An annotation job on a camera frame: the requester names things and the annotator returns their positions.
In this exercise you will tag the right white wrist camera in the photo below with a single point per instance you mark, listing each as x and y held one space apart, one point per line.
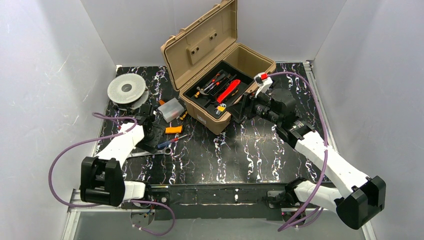
264 81

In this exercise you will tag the yellow hex key set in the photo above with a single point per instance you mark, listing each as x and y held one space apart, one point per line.
220 108

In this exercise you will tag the red black utility knife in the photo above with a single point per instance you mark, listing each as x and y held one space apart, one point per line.
230 90

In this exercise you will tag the black tool box tray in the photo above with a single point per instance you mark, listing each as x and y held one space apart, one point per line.
222 85

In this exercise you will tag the white perforated round disc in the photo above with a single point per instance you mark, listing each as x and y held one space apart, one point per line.
128 91

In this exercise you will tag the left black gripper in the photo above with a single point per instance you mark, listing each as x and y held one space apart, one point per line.
154 137

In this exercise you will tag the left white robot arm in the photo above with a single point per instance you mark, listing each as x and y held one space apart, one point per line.
102 180

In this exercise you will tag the clear plastic parts box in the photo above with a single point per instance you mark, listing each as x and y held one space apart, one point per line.
171 110

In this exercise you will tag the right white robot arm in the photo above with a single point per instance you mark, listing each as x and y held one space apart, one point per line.
356 197

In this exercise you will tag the silver combination wrench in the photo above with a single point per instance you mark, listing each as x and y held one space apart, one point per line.
165 151

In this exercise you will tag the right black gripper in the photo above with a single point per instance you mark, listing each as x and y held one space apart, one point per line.
248 106

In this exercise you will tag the small black hammer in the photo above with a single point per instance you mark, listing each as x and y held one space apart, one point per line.
210 85

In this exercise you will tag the orange utility knife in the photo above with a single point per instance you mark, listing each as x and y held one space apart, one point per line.
174 130

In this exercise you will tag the black yellow screwdriver by box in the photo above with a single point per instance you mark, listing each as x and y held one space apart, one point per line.
183 116

